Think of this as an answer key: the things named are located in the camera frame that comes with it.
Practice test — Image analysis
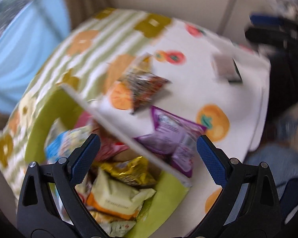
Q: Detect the orange and cream snack bag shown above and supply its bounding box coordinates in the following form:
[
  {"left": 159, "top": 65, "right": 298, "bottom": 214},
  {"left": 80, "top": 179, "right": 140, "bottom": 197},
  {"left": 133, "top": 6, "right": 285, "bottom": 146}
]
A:
[{"left": 86, "top": 169, "right": 156, "bottom": 220}]

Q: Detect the white and blue snack bag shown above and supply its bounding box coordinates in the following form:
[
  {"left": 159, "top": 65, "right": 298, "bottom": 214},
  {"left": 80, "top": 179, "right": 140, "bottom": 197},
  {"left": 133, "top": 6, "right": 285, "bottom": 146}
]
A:
[{"left": 45, "top": 125, "right": 92, "bottom": 164}]

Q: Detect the green cardboard snack box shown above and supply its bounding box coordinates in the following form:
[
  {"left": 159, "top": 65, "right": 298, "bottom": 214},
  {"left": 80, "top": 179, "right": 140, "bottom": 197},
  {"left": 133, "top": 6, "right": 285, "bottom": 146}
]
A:
[{"left": 25, "top": 85, "right": 191, "bottom": 237}]

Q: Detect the purple snack bag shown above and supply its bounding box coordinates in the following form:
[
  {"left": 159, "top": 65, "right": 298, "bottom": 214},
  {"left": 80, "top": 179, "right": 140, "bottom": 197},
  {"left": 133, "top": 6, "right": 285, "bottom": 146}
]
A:
[{"left": 136, "top": 106, "right": 207, "bottom": 178}]

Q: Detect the pink snack bag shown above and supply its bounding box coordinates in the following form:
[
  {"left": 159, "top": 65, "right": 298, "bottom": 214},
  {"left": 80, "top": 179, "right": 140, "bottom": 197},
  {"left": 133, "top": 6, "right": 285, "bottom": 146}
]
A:
[{"left": 74, "top": 111, "right": 129, "bottom": 162}]

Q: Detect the gold foil snack bag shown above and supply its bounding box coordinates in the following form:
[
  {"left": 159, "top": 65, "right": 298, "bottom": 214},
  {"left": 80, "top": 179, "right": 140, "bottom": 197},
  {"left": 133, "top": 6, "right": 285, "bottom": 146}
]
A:
[{"left": 100, "top": 156, "right": 157, "bottom": 187}]

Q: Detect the dark green snack packet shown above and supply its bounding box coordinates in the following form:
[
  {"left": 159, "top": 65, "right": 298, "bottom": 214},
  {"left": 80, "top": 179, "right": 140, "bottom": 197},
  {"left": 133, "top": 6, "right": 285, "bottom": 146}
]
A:
[{"left": 212, "top": 54, "right": 243, "bottom": 83}]

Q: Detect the blue window cloth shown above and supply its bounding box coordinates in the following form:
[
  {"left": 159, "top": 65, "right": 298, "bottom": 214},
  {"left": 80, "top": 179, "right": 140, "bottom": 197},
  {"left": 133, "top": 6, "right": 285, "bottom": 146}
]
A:
[{"left": 0, "top": 0, "right": 70, "bottom": 114}]

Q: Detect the potato chips bag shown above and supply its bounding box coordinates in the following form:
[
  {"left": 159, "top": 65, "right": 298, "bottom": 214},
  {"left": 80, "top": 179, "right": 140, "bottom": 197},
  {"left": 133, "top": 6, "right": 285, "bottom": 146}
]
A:
[{"left": 118, "top": 53, "right": 171, "bottom": 114}]

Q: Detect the white fruit print cloth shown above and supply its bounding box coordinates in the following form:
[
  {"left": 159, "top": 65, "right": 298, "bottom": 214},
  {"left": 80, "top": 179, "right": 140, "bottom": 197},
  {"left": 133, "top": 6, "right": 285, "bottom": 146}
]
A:
[{"left": 89, "top": 17, "right": 271, "bottom": 238}]

